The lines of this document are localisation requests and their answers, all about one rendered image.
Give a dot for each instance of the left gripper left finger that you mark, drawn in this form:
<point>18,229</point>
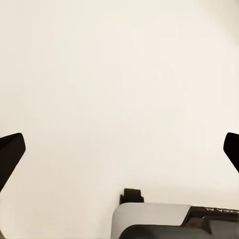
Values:
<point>12,148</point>

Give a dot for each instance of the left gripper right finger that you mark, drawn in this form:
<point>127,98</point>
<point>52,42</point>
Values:
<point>231,148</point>

